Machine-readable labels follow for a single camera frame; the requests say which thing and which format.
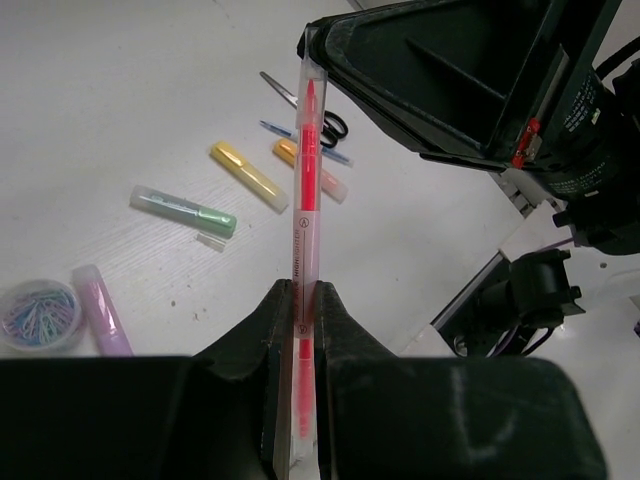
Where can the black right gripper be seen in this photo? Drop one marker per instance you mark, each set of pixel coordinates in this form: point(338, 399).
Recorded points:
point(459, 81)

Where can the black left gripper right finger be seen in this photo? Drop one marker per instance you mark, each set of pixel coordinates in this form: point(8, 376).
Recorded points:
point(382, 416)

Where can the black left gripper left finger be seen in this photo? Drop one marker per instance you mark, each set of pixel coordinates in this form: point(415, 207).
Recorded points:
point(220, 414)

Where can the clear pen cap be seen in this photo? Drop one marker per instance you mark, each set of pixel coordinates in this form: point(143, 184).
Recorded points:
point(311, 98)

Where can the purple highlighter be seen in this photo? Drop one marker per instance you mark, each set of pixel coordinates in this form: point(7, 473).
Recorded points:
point(100, 312)

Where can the orange highlighter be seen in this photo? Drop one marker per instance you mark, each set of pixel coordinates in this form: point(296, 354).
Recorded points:
point(286, 150)

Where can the blue pen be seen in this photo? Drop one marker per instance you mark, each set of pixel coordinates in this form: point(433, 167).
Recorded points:
point(293, 136)

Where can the clear small cap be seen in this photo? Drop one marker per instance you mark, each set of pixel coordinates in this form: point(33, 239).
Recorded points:
point(214, 242)

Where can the green highlighter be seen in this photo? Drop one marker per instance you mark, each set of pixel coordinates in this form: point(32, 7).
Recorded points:
point(183, 211)

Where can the paper clip tub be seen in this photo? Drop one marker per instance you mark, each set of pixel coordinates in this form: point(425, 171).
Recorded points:
point(41, 316)

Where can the yellow highlighter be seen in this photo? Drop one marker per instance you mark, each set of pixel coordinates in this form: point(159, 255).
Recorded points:
point(250, 176)

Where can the black handled scissors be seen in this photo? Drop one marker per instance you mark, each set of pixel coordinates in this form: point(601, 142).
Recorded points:
point(335, 128)

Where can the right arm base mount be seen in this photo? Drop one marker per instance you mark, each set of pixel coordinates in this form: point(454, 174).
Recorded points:
point(510, 307)

